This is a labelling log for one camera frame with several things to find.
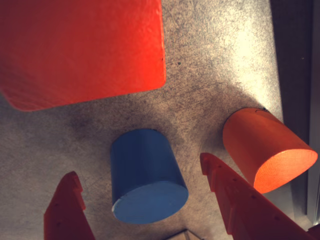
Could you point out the orange rounded wooden block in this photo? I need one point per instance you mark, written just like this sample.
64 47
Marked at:
262 145

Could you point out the red wooden cube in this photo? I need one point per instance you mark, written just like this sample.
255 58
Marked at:
75 50

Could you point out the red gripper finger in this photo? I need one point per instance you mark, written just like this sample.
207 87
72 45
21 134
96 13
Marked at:
65 212
245 212

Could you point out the blue wooden cylinder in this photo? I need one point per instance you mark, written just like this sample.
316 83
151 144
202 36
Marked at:
145 175

